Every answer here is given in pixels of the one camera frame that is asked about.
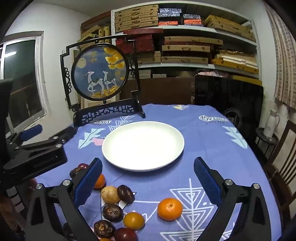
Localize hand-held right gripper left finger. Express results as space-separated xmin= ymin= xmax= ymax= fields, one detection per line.
xmin=25 ymin=158 xmax=103 ymax=241

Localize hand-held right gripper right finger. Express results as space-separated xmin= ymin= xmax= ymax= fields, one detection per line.
xmin=194 ymin=157 xmax=271 ymax=241

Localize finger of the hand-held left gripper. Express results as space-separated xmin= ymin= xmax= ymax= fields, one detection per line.
xmin=3 ymin=126 xmax=78 ymax=179
xmin=6 ymin=124 xmax=43 ymax=146

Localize small orange tangerine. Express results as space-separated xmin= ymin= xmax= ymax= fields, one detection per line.
xmin=123 ymin=212 xmax=146 ymax=230
xmin=94 ymin=174 xmax=106 ymax=189

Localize yellow-brown potato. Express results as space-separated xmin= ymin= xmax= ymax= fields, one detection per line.
xmin=101 ymin=186 xmax=121 ymax=204

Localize white round plate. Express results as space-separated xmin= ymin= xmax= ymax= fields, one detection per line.
xmin=102 ymin=121 xmax=185 ymax=172

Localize blue printed tablecloth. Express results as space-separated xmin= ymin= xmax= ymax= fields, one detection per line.
xmin=30 ymin=104 xmax=249 ymax=241

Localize large orange mandarin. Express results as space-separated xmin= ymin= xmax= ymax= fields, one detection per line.
xmin=157 ymin=197 xmax=183 ymax=221

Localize small round metal side table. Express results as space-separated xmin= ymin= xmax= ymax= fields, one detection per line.
xmin=255 ymin=127 xmax=279 ymax=161

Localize brown wooden chair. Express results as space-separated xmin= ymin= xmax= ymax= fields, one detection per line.
xmin=264 ymin=119 xmax=296 ymax=223

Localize white thermos jug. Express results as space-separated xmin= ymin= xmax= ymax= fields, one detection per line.
xmin=264 ymin=109 xmax=281 ymax=140

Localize round deer screen black stand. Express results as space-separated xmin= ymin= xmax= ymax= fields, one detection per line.
xmin=60 ymin=34 xmax=147 ymax=128

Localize black ribbed panel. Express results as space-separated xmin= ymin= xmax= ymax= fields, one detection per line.
xmin=194 ymin=74 xmax=264 ymax=139

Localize brown board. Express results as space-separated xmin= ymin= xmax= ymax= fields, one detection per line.
xmin=120 ymin=77 xmax=195 ymax=105

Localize pink cloth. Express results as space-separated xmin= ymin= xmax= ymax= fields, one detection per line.
xmin=198 ymin=71 xmax=230 ymax=78

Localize stack of yellow cream boxes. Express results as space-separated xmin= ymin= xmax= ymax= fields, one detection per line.
xmin=211 ymin=49 xmax=259 ymax=75

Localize stack of flat tan boxes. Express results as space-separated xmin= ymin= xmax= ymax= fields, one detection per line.
xmin=138 ymin=35 xmax=224 ymax=65

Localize stack of red lacquer boxes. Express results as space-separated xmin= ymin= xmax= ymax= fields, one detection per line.
xmin=115 ymin=28 xmax=164 ymax=53

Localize checked beige curtain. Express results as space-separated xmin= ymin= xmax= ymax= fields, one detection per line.
xmin=264 ymin=2 xmax=296 ymax=108

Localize stack of woven tan boxes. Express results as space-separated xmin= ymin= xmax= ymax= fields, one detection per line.
xmin=114 ymin=4 xmax=159 ymax=33

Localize white metal shelf unit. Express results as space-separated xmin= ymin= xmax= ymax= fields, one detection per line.
xmin=111 ymin=1 xmax=263 ymax=80

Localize dark blue patterned boxes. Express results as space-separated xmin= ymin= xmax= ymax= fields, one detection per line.
xmin=158 ymin=8 xmax=203 ymax=26

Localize window with white frame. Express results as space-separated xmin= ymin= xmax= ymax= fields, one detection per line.
xmin=0 ymin=31 xmax=48 ymax=138

